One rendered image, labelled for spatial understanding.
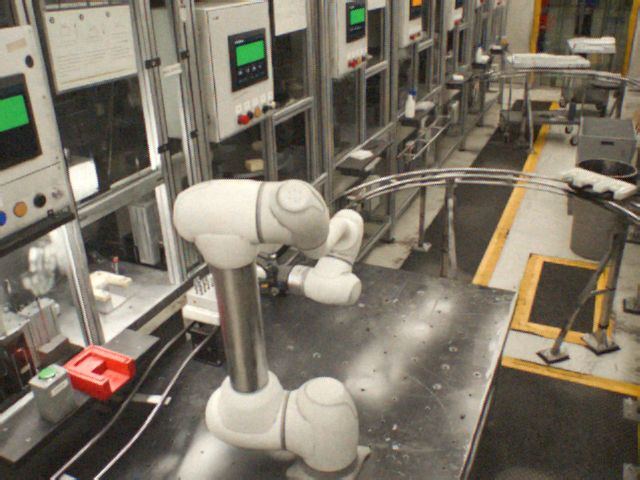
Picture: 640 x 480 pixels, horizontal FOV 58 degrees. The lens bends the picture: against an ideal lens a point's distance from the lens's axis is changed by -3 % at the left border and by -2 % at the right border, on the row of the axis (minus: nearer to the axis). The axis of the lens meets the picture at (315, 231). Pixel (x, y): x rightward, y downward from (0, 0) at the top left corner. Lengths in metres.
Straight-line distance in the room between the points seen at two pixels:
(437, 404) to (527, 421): 1.06
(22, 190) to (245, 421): 0.79
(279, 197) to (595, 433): 2.13
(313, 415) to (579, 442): 1.63
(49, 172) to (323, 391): 0.89
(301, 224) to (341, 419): 0.56
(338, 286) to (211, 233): 0.58
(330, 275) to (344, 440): 0.47
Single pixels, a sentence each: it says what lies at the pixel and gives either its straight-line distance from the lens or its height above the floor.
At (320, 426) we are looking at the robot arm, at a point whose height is 0.89.
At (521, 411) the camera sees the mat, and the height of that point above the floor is 0.01.
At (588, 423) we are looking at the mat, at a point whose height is 0.01.
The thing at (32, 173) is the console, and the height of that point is 1.49.
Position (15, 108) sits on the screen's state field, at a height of 1.66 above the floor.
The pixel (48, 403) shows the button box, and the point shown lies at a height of 0.98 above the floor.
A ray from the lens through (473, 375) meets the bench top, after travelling 2.05.
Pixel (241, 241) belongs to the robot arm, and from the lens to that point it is 1.23.
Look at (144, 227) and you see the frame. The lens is 2.21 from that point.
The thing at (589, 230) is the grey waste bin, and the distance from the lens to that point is 4.33.
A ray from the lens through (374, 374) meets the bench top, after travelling 2.02.
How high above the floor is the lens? 1.95
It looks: 25 degrees down
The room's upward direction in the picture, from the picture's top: 2 degrees counter-clockwise
